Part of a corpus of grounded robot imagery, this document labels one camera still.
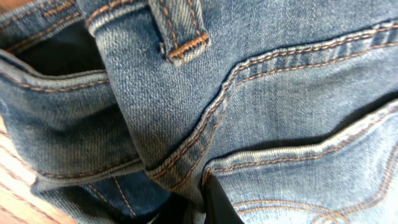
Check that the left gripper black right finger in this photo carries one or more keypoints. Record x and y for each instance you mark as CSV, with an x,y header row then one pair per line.
x,y
219,209

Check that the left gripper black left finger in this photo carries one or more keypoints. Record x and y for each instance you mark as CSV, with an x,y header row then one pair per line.
x,y
176,210

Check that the light blue denim jeans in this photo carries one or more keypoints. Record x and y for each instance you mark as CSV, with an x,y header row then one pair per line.
x,y
291,105

